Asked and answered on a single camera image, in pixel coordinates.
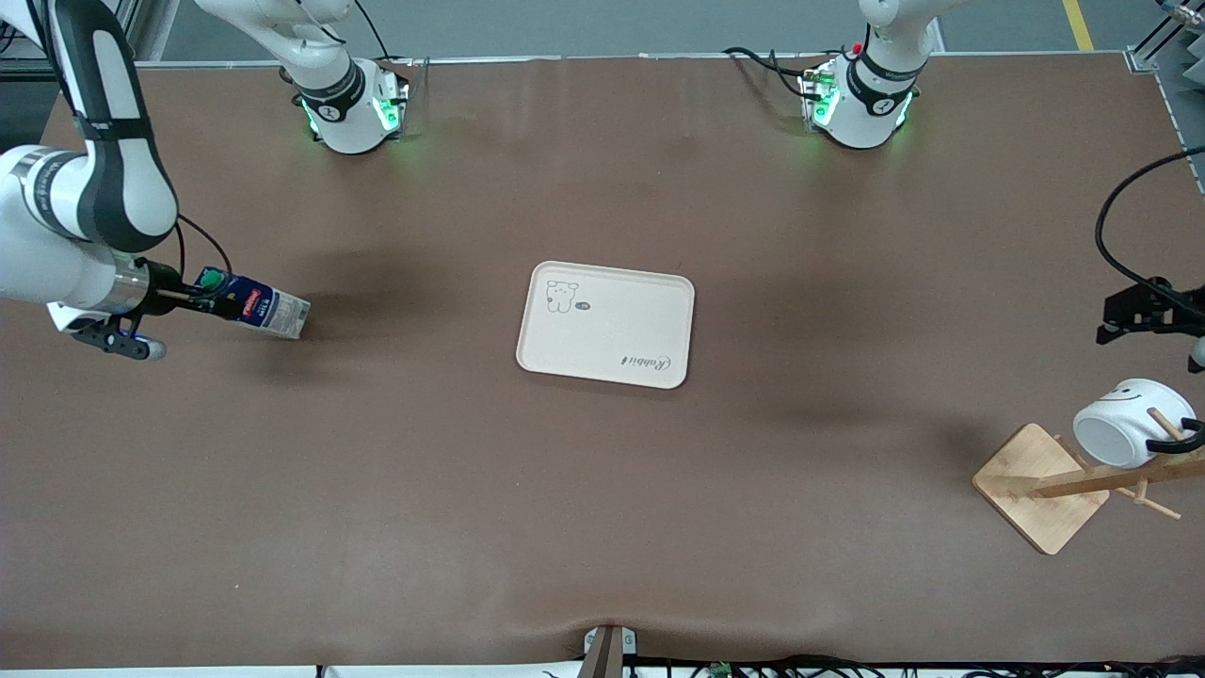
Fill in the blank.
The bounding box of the wooden cup rack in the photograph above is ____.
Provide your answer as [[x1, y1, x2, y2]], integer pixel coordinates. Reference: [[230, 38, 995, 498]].
[[972, 407, 1205, 557]]

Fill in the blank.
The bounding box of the blue milk carton green cap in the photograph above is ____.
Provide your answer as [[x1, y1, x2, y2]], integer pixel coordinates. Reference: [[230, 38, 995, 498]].
[[193, 266, 312, 340]]

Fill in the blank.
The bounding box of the black base cable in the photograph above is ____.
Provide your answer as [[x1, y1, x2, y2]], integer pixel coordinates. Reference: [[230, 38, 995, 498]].
[[722, 45, 822, 101], [350, 0, 417, 69]]

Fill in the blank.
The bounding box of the cream plastic tray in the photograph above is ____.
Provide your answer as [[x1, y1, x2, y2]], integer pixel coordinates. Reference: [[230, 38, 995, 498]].
[[515, 261, 697, 390]]

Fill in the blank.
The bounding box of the long black arm cable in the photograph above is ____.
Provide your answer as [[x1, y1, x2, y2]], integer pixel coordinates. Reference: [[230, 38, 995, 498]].
[[1094, 145, 1205, 304]]

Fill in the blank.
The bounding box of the white mug black handle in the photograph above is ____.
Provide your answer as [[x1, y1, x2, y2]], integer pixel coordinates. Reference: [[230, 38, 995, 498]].
[[1073, 378, 1205, 470]]

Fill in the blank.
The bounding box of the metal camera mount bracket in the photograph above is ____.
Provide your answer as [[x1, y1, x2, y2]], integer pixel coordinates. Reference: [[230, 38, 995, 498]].
[[582, 624, 639, 678]]

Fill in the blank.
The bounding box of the brown table mat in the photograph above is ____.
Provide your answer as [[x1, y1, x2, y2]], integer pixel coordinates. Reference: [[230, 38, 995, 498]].
[[0, 54, 1205, 670]]

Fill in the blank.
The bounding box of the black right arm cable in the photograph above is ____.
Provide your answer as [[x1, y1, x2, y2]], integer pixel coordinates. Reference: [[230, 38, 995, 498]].
[[174, 214, 234, 285]]

